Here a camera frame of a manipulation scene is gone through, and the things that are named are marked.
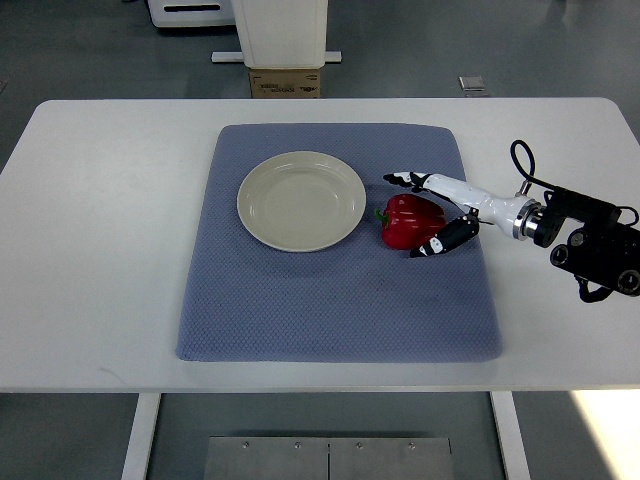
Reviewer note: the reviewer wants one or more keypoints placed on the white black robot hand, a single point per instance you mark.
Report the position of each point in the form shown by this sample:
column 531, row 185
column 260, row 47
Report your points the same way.
column 478, row 206

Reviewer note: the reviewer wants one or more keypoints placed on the red bell pepper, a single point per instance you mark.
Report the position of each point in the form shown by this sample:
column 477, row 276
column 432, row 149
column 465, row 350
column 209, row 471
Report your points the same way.
column 409, row 221

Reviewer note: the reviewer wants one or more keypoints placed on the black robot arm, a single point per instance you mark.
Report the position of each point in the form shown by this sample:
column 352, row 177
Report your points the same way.
column 587, row 239

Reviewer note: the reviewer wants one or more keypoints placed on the small grey floor plate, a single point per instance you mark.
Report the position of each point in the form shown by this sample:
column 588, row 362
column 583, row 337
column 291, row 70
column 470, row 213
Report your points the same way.
column 471, row 83

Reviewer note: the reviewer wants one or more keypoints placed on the cream round plate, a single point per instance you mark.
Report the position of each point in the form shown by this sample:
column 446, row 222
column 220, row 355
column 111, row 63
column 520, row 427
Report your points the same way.
column 301, row 201

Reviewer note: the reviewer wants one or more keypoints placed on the cardboard box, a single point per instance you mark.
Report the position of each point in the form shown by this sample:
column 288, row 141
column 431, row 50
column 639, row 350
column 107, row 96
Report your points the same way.
column 285, row 83

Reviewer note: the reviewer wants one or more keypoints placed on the white right table leg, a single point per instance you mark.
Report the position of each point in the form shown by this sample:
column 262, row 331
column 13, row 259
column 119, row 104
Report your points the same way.
column 509, row 435

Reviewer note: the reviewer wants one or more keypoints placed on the white table leg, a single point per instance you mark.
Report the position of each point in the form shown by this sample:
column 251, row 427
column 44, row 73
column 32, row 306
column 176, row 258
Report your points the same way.
column 509, row 435
column 141, row 437

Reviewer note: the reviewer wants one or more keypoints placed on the white cabinet with slot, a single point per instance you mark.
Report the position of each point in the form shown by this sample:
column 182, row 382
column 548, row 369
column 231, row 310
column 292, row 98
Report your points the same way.
column 190, row 14

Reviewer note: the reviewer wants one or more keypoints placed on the white left table leg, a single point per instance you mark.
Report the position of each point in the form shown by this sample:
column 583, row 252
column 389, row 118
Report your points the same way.
column 141, row 437

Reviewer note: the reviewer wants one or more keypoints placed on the white pedestal column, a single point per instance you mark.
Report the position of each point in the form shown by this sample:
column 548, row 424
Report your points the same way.
column 285, row 34

